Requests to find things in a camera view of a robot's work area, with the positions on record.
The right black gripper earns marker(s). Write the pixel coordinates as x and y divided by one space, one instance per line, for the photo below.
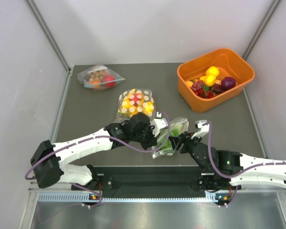
185 137

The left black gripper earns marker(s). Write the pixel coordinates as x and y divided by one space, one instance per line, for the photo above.
152 141

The fake green lettuce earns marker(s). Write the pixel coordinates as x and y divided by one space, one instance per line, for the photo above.
174 132

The polka dot bag with fruit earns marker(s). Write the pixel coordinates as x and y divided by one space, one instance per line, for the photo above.
134 101

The fake red onion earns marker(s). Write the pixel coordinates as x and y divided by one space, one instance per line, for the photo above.
228 83

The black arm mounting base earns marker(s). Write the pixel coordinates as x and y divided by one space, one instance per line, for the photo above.
155 181

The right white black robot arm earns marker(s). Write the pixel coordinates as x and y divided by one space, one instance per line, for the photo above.
220 168

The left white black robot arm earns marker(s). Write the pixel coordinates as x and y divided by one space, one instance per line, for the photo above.
52 163

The fake red strawberries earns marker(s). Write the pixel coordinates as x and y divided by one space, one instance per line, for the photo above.
204 94

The small orange fake fruit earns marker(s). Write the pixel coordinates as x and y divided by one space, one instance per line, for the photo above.
189 84

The fake purple grapes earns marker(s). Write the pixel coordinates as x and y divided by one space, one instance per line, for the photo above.
197 86

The fake meat slice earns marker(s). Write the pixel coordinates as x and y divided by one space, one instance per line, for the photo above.
217 88

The yellow fake lemon lower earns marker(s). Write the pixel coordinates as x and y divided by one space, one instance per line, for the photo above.
209 80

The yellow fake lemon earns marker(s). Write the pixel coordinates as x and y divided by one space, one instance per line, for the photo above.
212 71
209 80

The clear bag with nuts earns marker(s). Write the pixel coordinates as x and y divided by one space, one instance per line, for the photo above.
99 77

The yellow fake lemon upper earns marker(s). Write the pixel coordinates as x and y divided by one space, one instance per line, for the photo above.
212 71

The orange plastic bin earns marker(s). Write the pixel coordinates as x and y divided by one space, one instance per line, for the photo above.
229 63

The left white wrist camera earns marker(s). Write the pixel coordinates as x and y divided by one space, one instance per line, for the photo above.
159 123

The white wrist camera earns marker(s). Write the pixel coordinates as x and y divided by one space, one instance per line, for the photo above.
202 127
159 123

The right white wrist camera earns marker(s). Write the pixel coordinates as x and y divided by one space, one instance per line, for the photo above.
202 127

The grey slotted cable duct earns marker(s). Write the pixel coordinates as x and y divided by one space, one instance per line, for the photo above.
92 198

